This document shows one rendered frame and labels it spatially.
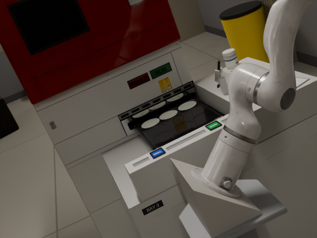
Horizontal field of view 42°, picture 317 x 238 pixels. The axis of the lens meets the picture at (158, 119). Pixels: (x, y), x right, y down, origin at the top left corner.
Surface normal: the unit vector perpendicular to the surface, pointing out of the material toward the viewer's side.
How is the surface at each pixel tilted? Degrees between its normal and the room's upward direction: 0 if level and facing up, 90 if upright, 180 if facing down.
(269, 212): 0
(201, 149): 90
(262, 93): 69
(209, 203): 90
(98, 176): 90
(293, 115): 90
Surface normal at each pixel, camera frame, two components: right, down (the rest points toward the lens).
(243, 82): -0.76, 0.02
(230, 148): -0.30, 0.06
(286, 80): 0.46, -0.03
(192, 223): -0.34, -0.86
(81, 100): 0.30, 0.28
